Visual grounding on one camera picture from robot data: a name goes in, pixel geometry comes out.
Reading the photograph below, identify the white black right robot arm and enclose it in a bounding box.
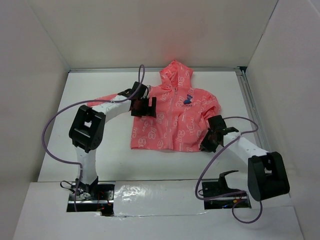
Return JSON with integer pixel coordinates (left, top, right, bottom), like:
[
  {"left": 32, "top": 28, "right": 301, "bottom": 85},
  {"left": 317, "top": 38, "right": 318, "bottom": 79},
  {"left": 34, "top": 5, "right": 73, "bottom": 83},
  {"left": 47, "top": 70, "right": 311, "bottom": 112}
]
[{"left": 195, "top": 115, "right": 290, "bottom": 202}]

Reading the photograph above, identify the aluminium frame rail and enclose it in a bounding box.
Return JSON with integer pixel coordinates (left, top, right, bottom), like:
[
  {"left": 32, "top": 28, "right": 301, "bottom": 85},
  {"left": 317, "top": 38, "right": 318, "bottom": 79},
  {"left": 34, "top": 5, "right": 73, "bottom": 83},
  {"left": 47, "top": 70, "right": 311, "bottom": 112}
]
[{"left": 60, "top": 67, "right": 260, "bottom": 153}]

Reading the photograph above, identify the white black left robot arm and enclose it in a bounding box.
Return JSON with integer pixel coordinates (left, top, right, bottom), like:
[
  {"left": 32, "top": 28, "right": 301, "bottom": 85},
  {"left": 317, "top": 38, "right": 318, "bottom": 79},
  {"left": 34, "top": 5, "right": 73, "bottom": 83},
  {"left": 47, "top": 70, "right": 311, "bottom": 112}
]
[{"left": 69, "top": 81, "right": 157, "bottom": 200}]

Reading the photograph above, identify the silver base rail with tape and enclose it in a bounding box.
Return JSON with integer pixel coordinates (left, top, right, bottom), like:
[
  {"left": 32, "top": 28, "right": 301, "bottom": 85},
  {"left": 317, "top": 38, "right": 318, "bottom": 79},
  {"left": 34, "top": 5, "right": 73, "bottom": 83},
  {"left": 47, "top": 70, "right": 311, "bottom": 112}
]
[{"left": 66, "top": 177, "right": 252, "bottom": 217}]

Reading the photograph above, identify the pink hooded jacket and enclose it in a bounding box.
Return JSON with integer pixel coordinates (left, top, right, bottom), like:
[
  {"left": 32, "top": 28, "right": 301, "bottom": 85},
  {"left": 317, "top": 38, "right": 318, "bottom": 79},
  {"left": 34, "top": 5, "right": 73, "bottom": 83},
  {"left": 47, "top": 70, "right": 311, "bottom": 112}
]
[{"left": 87, "top": 59, "right": 222, "bottom": 153}]

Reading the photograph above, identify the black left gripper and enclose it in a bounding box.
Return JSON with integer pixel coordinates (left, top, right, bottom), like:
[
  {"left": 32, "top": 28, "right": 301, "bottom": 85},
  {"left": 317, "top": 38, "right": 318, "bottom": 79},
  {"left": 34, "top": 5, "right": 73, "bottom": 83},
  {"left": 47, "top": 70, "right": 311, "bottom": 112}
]
[{"left": 130, "top": 95, "right": 156, "bottom": 118}]

